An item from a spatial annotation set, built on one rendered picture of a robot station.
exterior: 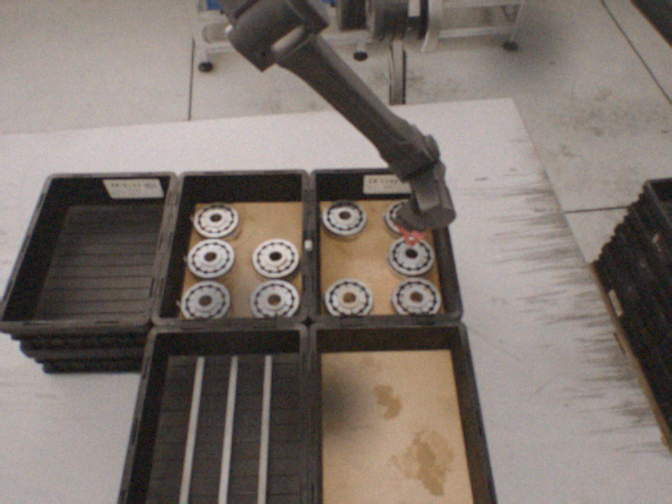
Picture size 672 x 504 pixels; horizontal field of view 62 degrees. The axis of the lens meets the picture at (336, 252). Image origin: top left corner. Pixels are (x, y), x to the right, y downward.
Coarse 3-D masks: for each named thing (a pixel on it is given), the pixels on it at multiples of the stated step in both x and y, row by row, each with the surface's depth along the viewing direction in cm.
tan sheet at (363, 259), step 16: (320, 208) 136; (368, 208) 136; (320, 224) 133; (368, 224) 133; (320, 240) 131; (368, 240) 131; (384, 240) 131; (432, 240) 131; (336, 256) 128; (352, 256) 128; (368, 256) 128; (384, 256) 128; (336, 272) 126; (352, 272) 126; (368, 272) 126; (384, 272) 126; (432, 272) 126; (384, 288) 123; (384, 304) 121
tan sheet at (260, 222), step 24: (240, 216) 135; (264, 216) 135; (288, 216) 135; (192, 240) 131; (240, 240) 131; (264, 240) 131; (288, 240) 131; (240, 264) 127; (240, 288) 123; (240, 312) 120
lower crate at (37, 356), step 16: (32, 352) 116; (48, 352) 116; (64, 352) 116; (80, 352) 116; (96, 352) 116; (112, 352) 116; (128, 352) 116; (144, 352) 116; (48, 368) 124; (64, 368) 124; (80, 368) 125; (96, 368) 125; (112, 368) 125; (128, 368) 125
